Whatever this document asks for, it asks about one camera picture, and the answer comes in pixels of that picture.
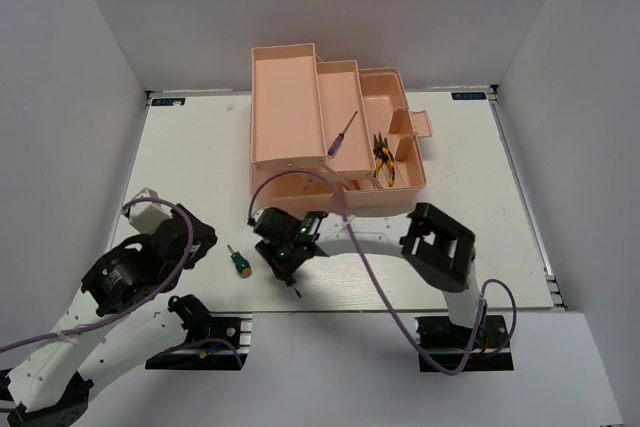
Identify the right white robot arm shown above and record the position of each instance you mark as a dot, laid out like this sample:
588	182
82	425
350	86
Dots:
439	249

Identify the blue red handled screwdriver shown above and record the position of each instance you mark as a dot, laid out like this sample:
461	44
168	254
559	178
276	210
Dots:
337	142

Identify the pink plastic toolbox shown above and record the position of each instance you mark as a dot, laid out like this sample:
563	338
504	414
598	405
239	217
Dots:
300	103

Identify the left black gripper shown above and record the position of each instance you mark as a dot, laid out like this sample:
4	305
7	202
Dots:
208	241

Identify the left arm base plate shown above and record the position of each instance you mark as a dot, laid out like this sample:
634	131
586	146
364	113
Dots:
222	345

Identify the stubby green orange screwdriver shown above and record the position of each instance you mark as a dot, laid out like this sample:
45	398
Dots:
241	264

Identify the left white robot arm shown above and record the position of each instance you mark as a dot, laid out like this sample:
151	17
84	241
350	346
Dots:
72	364

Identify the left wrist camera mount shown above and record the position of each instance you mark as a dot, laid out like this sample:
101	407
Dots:
146	217

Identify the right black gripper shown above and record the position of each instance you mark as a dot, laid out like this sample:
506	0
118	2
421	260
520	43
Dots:
282	268

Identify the yellow long nose pliers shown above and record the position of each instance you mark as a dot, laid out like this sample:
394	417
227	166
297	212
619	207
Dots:
384	159

